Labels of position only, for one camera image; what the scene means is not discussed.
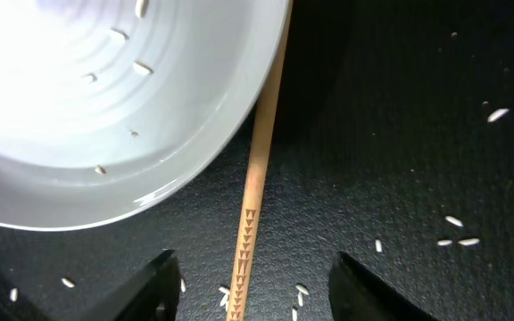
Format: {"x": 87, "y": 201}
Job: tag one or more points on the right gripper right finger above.
{"x": 356, "y": 294}

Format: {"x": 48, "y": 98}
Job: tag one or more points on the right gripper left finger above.
{"x": 152, "y": 294}

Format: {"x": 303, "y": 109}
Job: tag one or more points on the white plate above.
{"x": 107, "y": 107}

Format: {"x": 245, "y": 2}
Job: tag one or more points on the wooden chopstick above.
{"x": 258, "y": 161}

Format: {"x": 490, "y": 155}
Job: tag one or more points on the round black serving tray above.
{"x": 393, "y": 143}

